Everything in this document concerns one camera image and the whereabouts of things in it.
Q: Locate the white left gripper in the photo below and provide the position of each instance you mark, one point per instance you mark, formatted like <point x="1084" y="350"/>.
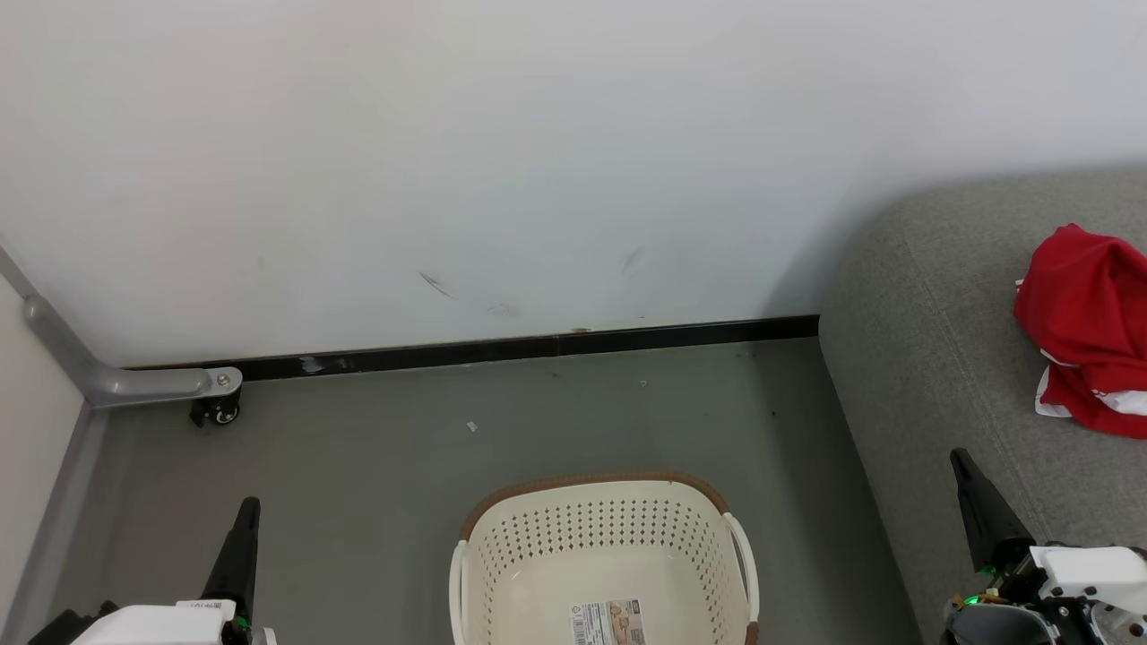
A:
<point x="161" y="625"/>

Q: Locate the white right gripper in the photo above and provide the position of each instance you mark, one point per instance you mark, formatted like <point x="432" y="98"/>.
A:
<point x="1093" y="573"/>

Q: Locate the red garment white striped collar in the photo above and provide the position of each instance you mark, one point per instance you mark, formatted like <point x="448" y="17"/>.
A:
<point x="1084" y="296"/>

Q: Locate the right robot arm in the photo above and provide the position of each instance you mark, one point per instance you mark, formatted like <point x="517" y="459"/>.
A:
<point x="999" y="629"/>

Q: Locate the grey fabric sofa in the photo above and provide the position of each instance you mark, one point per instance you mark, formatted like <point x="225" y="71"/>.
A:
<point x="941" y="376"/>

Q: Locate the black caster wheel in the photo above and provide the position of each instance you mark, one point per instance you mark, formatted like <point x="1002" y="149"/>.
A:
<point x="218" y="412"/>

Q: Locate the cream plastic laundry basket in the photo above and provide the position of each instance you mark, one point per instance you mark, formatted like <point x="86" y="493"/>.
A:
<point x="556" y="573"/>

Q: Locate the black baseboard strip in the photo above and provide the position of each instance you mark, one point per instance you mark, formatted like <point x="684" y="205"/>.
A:
<point x="538" y="348"/>

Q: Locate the printed paper basket label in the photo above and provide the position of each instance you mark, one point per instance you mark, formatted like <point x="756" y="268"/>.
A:
<point x="609" y="624"/>

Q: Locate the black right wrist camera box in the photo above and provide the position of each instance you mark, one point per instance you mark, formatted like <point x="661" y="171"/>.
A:
<point x="1075" y="625"/>

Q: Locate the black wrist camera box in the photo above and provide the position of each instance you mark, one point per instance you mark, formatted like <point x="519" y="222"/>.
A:
<point x="1075" y="625"/>
<point x="67" y="627"/>

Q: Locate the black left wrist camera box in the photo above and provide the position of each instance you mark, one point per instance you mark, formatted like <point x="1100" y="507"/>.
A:
<point x="67" y="627"/>

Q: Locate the grey metal wheeled frame leg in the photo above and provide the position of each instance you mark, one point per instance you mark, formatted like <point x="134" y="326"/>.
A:
<point x="152" y="385"/>

